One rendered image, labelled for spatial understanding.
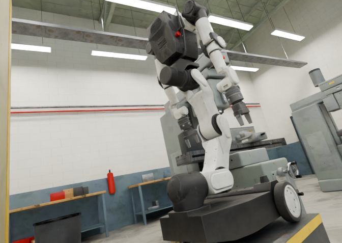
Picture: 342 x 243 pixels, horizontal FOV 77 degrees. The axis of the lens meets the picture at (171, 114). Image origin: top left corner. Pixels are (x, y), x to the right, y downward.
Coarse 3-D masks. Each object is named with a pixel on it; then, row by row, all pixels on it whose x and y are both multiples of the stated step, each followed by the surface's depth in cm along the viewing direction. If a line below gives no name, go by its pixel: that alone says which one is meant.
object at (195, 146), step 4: (196, 132) 190; (180, 136) 190; (180, 140) 191; (192, 140) 186; (200, 140) 188; (180, 144) 191; (184, 144) 184; (192, 144) 184; (196, 144) 185; (200, 144) 187; (184, 148) 184; (188, 148) 181; (192, 148) 183; (196, 148) 184; (200, 148) 185; (184, 152) 185
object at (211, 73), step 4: (208, 68) 216; (212, 68) 218; (204, 72) 218; (208, 72) 214; (212, 72) 216; (216, 72) 219; (204, 76) 218; (208, 76) 215; (212, 76) 216; (216, 76) 219; (220, 76) 221; (224, 76) 223
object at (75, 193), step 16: (144, 176) 536; (64, 192) 442; (80, 192) 460; (96, 192) 447; (32, 208) 418; (144, 208) 481; (160, 208) 508; (96, 224) 478; (144, 224) 472; (16, 240) 406; (32, 240) 395
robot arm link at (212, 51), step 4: (208, 44) 134; (212, 44) 129; (216, 44) 129; (208, 48) 131; (212, 48) 129; (216, 48) 129; (220, 48) 130; (204, 52) 134; (208, 52) 132; (212, 52) 128; (216, 52) 127; (220, 52) 129; (208, 56) 136; (212, 56) 128; (216, 56) 127; (220, 56) 127; (212, 60) 129; (216, 60) 127; (220, 60) 127; (216, 64) 127; (220, 64) 126; (224, 64) 126; (216, 68) 128
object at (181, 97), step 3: (198, 87) 231; (192, 90) 238; (195, 90) 234; (177, 93) 267; (180, 93) 260; (177, 96) 267; (180, 96) 261; (183, 96) 254; (180, 99) 260; (183, 99) 255; (186, 99) 250; (168, 102) 286; (180, 102) 261; (183, 102) 255; (186, 102) 252; (165, 105) 294; (168, 105) 287; (165, 108) 294; (168, 108) 287; (165, 111) 295
